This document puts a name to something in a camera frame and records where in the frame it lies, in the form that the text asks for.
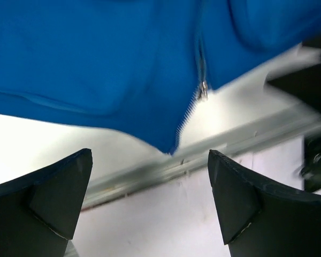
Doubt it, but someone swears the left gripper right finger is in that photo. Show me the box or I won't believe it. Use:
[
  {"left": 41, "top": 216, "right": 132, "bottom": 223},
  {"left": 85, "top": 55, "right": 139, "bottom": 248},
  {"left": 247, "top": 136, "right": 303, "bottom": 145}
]
[{"left": 208, "top": 150, "right": 321, "bottom": 257}]

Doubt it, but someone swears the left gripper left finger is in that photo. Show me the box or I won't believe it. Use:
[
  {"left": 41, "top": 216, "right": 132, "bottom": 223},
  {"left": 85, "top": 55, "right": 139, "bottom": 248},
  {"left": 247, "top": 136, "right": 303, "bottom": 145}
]
[{"left": 0, "top": 148, "right": 93, "bottom": 257}]

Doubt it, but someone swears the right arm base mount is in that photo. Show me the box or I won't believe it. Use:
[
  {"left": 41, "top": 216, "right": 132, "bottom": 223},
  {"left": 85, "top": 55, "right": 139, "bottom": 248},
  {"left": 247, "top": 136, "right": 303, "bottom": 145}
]
[{"left": 299, "top": 134, "right": 321, "bottom": 193}]

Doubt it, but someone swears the blue zip jacket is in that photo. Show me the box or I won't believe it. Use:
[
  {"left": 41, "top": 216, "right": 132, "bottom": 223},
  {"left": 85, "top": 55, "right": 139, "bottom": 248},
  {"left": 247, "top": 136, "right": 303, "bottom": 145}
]
[{"left": 0, "top": 1, "right": 321, "bottom": 154}]

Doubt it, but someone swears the aluminium table front rail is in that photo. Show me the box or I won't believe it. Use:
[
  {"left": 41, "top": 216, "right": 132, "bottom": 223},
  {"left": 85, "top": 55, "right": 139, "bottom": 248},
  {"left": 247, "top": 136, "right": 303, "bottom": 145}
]
[{"left": 82, "top": 104, "right": 321, "bottom": 210}]

